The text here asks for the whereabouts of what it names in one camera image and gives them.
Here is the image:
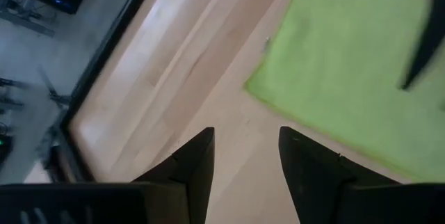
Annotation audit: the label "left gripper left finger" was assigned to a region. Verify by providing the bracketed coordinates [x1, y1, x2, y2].
[131, 127, 216, 224]

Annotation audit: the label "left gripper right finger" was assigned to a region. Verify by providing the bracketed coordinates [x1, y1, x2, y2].
[277, 125, 401, 224]

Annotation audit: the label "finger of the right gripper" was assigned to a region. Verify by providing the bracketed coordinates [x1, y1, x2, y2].
[398, 0, 445, 91]

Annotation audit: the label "green microfiber towel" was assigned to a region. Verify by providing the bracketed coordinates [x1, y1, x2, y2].
[243, 0, 445, 184]

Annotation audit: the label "black floor stand legs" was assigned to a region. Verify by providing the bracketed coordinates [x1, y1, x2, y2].
[0, 65, 72, 111]

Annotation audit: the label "black device green light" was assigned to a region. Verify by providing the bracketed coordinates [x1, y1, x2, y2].
[0, 131, 15, 164]

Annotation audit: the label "grey metal shelf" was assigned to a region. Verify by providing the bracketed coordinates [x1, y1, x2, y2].
[0, 6, 56, 38]

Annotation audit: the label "black aluminium table frame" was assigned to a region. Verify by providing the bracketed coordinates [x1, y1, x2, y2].
[58, 0, 161, 183]

